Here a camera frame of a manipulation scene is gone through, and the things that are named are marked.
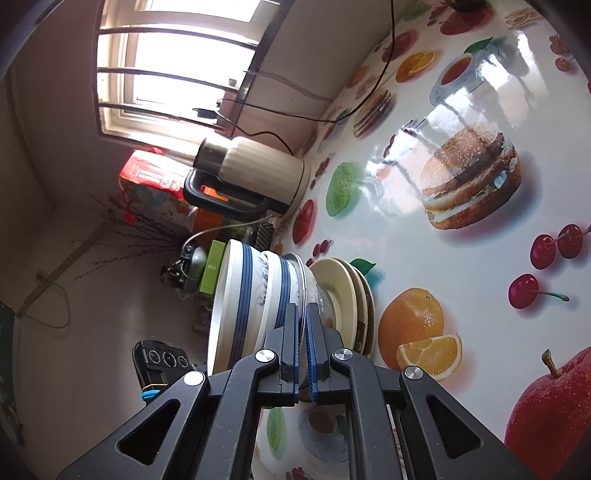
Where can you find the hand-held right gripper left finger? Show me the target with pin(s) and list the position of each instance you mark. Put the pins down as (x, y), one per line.
(292, 341)

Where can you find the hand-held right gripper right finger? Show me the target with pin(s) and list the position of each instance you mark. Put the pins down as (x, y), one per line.
(313, 341)

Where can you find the plain cream plate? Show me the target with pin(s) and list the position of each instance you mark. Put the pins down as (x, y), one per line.
(361, 295)
(334, 286)

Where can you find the large white bowl blue stripes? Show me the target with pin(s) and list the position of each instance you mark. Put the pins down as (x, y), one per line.
(231, 300)

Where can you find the grey oval device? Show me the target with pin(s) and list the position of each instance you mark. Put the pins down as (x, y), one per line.
(196, 270)

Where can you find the lime green box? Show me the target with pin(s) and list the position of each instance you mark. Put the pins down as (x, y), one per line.
(213, 267)

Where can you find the grey chevron pattern box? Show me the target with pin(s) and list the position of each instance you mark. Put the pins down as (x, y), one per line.
(267, 235)

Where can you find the orange box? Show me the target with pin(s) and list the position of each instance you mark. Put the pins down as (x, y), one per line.
(207, 221)

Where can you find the dry twig decoration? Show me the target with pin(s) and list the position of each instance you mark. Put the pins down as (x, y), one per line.
(152, 217)

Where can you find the cream ribbed electric kettle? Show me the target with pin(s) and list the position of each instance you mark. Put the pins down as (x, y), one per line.
(258, 170)

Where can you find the red printed carton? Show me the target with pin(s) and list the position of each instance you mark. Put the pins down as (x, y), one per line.
(147, 173)

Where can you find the window with metal bars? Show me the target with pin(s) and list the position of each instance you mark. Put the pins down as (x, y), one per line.
(175, 60)

